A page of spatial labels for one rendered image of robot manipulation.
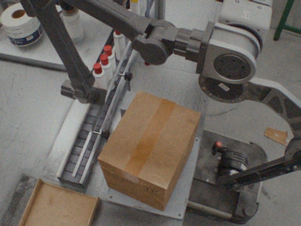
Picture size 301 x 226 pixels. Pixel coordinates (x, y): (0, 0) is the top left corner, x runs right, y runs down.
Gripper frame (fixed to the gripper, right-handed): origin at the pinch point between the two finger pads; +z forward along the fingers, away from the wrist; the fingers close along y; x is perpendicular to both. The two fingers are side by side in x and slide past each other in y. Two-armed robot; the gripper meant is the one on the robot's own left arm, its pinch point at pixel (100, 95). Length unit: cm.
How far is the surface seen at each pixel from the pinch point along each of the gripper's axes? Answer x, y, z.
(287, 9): -97, -104, 145
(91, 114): 8.9, 2.6, -0.3
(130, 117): 3.0, -20.3, -25.9
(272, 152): 23, -104, 101
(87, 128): 14.5, 1.7, -4.7
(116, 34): -27.8, 0.0, 6.9
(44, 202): 45, 9, -22
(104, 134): 13.1, -9.1, -14.8
